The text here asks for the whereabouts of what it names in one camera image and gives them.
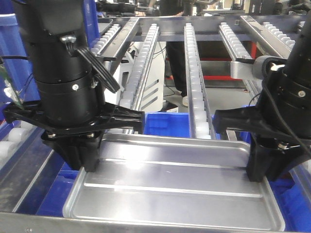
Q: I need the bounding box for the small silver ribbed tray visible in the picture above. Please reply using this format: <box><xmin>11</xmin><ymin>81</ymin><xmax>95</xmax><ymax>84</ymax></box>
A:
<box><xmin>63</xmin><ymin>134</ymin><xmax>285</xmax><ymax>232</ymax></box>

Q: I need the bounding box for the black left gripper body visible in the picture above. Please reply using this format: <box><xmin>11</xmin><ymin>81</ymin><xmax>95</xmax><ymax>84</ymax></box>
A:
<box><xmin>3</xmin><ymin>101</ymin><xmax>145</xmax><ymax>149</ymax></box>

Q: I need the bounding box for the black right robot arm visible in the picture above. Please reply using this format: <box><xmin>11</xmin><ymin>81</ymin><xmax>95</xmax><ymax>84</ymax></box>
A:
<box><xmin>41</xmin><ymin>24</ymin><xmax>311</xmax><ymax>182</ymax></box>

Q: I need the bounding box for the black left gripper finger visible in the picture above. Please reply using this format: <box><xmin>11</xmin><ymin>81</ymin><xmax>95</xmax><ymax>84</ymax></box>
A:
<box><xmin>42</xmin><ymin>138</ymin><xmax>82</xmax><ymax>170</ymax></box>
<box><xmin>80</xmin><ymin>135</ymin><xmax>102</xmax><ymax>172</ymax></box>

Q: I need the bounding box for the green circuit board camera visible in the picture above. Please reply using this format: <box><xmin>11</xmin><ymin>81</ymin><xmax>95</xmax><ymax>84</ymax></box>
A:
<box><xmin>0</xmin><ymin>58</ymin><xmax>24</xmax><ymax>110</ymax></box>

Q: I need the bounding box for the steel shelf front beam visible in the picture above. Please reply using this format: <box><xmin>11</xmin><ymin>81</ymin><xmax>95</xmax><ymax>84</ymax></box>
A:
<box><xmin>0</xmin><ymin>211</ymin><xmax>311</xmax><ymax>233</ymax></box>

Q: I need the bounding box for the person in black trousers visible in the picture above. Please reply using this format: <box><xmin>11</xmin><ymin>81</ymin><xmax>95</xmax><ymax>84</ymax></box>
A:
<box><xmin>159</xmin><ymin>0</ymin><xmax>189</xmax><ymax>107</ymax></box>

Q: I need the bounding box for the small blue bin lower right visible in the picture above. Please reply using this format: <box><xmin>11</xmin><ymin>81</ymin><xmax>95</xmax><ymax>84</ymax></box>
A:
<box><xmin>144</xmin><ymin>112</ymin><xmax>190</xmax><ymax>138</ymax></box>

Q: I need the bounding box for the white roller conveyor rail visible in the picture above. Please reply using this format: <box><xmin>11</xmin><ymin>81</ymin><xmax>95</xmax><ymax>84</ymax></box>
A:
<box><xmin>119</xmin><ymin>24</ymin><xmax>159</xmax><ymax>111</ymax></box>

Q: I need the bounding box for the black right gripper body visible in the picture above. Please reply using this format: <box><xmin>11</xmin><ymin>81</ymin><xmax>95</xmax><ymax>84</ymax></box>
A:
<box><xmin>212</xmin><ymin>106</ymin><xmax>311</xmax><ymax>155</ymax></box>

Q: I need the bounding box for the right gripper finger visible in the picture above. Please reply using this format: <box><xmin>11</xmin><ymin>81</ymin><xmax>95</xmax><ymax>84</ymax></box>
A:
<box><xmin>246</xmin><ymin>135</ymin><xmax>270</xmax><ymax>182</ymax></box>
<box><xmin>266</xmin><ymin>150</ymin><xmax>310</xmax><ymax>181</ymax></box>

